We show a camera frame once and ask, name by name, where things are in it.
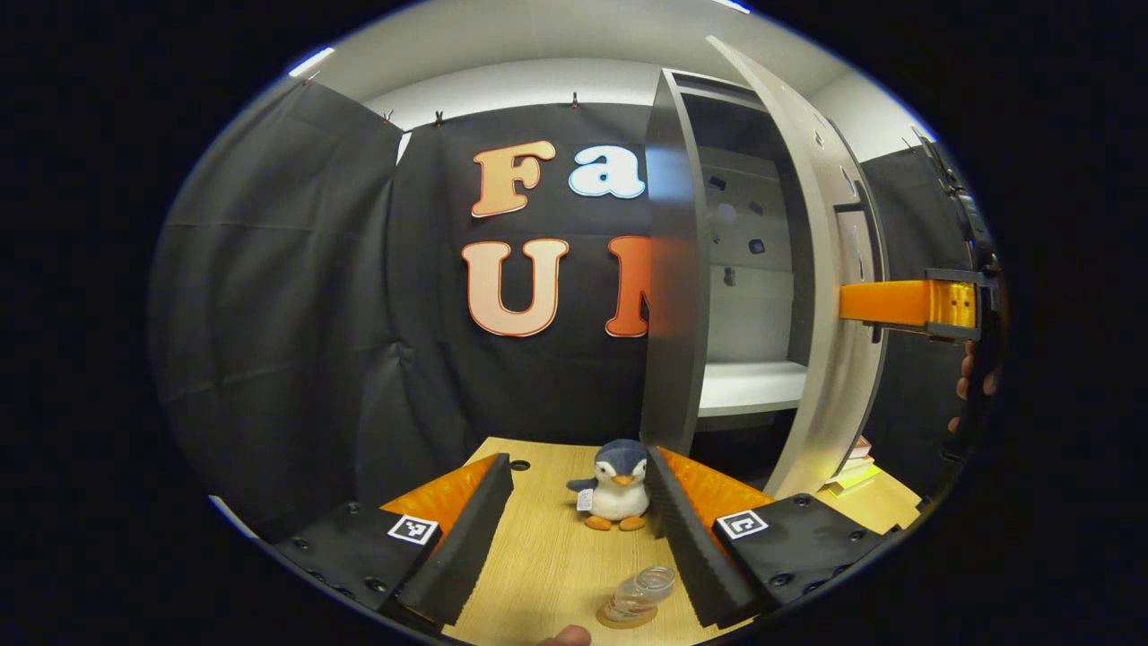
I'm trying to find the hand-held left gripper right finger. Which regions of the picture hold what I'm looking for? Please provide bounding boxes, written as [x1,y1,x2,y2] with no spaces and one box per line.
[646,446,898,629]

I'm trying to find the small ceiling light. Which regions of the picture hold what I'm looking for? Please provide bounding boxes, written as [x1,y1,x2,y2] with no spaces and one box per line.
[287,47,335,78]

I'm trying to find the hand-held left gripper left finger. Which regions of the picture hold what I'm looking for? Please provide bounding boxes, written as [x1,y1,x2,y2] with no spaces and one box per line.
[269,451,515,629]

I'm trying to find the light cabinet shelf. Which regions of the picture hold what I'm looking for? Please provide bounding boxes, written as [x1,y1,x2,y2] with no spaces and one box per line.
[698,361,808,419]

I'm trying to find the plush penguin toy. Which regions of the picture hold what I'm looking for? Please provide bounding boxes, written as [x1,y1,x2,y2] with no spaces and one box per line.
[567,439,652,532]

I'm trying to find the yellow book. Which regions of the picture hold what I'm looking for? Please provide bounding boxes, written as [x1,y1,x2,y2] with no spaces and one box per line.
[823,462,880,500]

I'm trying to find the white cabinet door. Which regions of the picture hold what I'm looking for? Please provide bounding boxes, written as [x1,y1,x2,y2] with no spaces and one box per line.
[706,36,891,500]

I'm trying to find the grey cabinet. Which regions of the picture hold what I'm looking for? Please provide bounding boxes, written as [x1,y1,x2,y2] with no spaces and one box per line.
[639,68,822,458]

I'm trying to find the black backdrop cloth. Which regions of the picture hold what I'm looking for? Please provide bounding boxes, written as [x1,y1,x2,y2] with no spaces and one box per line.
[148,76,978,539]

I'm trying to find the row of backdrop clips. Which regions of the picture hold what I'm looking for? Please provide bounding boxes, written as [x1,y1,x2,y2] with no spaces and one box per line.
[305,74,911,149]

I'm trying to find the clear plastic bottle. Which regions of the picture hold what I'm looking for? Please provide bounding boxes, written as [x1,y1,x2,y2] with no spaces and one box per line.
[603,565,676,622]

